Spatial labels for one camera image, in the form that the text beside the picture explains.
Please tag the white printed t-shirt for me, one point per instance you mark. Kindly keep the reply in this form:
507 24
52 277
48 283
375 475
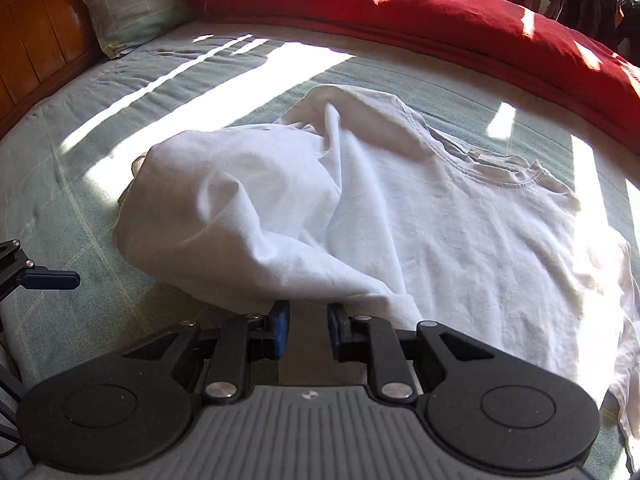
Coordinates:
400 220

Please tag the red duvet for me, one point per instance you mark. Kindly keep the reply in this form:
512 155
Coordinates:
400 15

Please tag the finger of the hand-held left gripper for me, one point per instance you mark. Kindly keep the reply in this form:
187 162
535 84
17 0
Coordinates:
50 280

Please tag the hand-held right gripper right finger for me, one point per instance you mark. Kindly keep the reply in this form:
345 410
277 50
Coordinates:
337 332

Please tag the green plaid pillow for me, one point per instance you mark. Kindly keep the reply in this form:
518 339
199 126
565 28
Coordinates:
130 5

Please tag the wooden headboard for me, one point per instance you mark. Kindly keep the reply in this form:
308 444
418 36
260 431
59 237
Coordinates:
35 45

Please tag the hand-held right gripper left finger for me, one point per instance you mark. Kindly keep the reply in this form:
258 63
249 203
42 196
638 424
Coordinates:
281 330

